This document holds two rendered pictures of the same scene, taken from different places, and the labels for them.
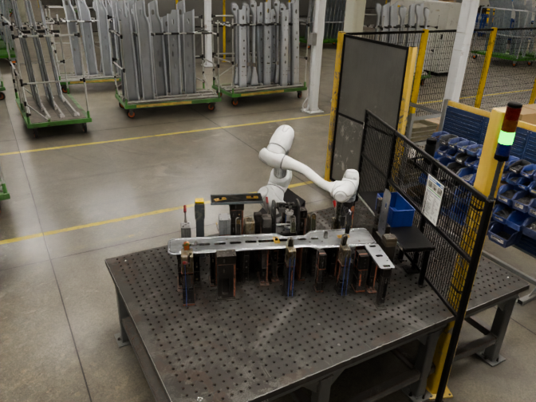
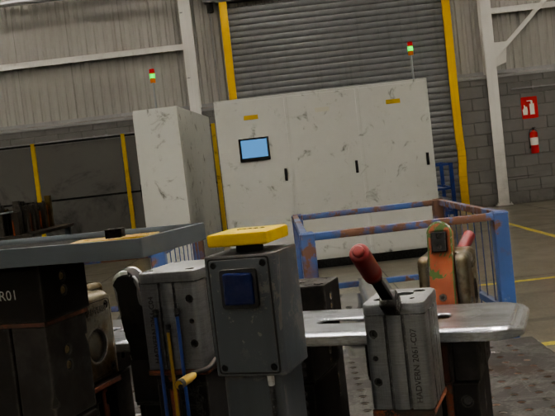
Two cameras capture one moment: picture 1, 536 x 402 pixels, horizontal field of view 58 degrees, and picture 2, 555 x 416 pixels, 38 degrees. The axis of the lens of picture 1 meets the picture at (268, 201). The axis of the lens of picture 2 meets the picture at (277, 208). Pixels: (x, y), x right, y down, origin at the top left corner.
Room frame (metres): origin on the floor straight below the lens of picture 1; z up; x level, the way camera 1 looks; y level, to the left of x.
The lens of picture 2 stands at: (3.68, 0.90, 1.22)
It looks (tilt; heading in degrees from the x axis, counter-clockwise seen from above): 3 degrees down; 211
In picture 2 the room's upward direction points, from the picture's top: 6 degrees counter-clockwise
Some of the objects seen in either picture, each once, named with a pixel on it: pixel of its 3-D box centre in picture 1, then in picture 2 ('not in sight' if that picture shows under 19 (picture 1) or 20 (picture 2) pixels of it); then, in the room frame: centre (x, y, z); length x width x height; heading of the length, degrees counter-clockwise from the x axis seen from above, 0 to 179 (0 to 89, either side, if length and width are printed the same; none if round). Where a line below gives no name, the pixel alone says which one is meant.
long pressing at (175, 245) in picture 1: (273, 241); (63, 333); (2.79, -0.05, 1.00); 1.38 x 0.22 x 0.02; 101
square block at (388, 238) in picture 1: (386, 259); not in sight; (2.82, -0.82, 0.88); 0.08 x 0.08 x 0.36; 11
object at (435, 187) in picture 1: (433, 199); not in sight; (2.90, -1.09, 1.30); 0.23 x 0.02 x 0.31; 11
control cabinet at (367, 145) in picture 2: not in sight; (325, 158); (-4.68, -3.44, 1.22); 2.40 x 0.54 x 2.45; 121
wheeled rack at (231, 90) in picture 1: (260, 58); not in sight; (10.94, 0.30, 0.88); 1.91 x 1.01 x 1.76; 122
